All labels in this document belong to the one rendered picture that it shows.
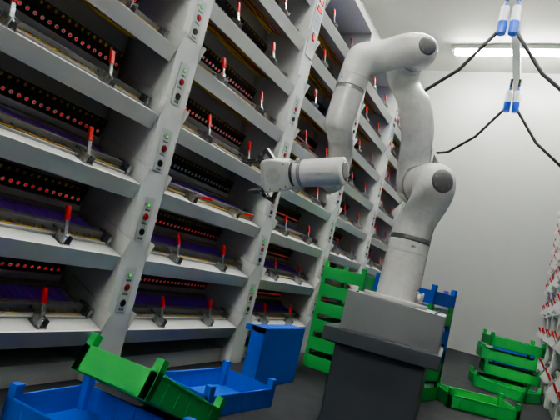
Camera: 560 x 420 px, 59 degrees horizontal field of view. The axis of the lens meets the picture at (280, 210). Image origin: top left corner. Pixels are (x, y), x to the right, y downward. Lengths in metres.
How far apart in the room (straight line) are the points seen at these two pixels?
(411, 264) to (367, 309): 0.19
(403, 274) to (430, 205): 0.21
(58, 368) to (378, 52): 1.23
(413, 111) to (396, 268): 0.47
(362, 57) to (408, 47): 0.13
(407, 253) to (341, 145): 0.38
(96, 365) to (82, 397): 0.16
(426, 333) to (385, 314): 0.12
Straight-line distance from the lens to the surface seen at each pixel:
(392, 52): 1.55
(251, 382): 1.61
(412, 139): 1.56
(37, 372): 1.38
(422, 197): 1.47
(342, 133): 1.49
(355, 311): 1.44
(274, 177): 1.51
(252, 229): 1.92
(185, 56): 1.50
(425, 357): 1.39
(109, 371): 1.07
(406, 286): 1.49
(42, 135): 1.26
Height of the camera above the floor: 0.41
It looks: 6 degrees up
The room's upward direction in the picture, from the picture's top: 13 degrees clockwise
